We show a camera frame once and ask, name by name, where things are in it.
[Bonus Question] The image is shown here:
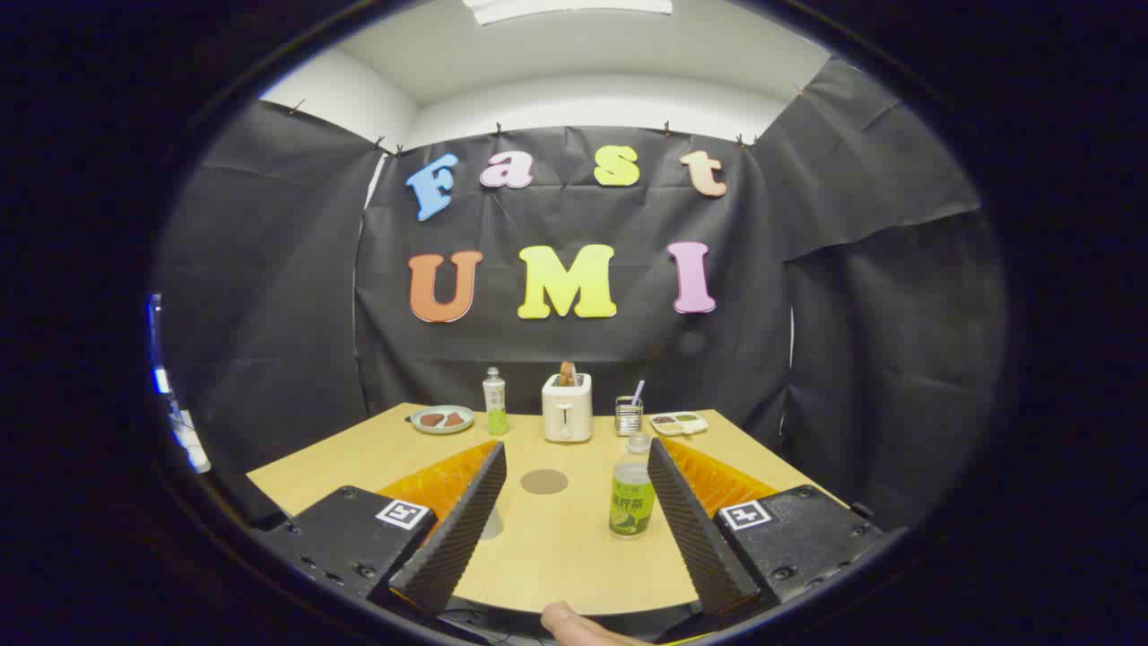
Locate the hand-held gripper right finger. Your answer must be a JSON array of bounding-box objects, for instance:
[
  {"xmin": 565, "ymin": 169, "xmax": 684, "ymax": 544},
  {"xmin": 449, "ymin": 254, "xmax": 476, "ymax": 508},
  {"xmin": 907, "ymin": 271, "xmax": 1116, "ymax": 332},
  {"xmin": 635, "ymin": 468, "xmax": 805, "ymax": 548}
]
[{"xmin": 647, "ymin": 437, "xmax": 889, "ymax": 618}]

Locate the white divided dish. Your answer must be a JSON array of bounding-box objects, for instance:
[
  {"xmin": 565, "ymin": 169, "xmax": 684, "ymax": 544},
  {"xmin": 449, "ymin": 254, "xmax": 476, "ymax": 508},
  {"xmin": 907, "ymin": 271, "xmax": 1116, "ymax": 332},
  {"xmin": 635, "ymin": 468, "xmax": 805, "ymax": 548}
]
[{"xmin": 649, "ymin": 411, "xmax": 709, "ymax": 437}]

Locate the pale green plate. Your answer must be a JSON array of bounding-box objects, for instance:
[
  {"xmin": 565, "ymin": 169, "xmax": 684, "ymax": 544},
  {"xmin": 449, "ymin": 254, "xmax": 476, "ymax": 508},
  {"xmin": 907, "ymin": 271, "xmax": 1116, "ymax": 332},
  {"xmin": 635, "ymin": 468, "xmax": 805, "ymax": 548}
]
[{"xmin": 410, "ymin": 405, "xmax": 475, "ymax": 435}]

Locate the green label juice bottle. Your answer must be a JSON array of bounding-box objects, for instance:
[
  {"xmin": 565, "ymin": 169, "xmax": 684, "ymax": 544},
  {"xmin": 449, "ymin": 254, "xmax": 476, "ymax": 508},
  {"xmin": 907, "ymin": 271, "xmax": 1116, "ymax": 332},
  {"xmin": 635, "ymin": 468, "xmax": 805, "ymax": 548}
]
[{"xmin": 609, "ymin": 432, "xmax": 657, "ymax": 539}]

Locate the white toaster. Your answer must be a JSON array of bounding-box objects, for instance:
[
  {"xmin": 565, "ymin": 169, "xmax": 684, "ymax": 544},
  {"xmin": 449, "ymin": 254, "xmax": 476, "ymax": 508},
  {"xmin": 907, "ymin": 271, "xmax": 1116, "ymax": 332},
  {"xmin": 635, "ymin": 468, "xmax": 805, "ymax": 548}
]
[{"xmin": 541, "ymin": 372, "xmax": 594, "ymax": 444}]

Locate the slim capped green bottle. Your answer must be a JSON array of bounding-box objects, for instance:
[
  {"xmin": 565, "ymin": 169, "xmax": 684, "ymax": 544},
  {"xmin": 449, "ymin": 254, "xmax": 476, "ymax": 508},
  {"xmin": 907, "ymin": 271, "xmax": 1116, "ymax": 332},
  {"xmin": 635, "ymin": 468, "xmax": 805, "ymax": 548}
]
[{"xmin": 483, "ymin": 366, "xmax": 509, "ymax": 437}]

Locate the wooden table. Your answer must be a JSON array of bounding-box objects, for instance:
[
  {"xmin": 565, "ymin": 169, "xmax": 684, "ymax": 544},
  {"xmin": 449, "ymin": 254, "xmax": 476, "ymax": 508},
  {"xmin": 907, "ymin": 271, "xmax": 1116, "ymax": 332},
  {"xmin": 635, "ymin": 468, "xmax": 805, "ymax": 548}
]
[{"xmin": 247, "ymin": 404, "xmax": 844, "ymax": 616}]

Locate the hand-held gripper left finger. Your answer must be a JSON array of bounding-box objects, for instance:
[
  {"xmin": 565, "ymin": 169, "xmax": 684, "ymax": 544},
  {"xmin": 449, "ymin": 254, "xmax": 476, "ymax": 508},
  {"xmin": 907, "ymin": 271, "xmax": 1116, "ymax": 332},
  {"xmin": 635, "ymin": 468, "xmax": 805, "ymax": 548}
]
[{"xmin": 254, "ymin": 440, "xmax": 509, "ymax": 620}]

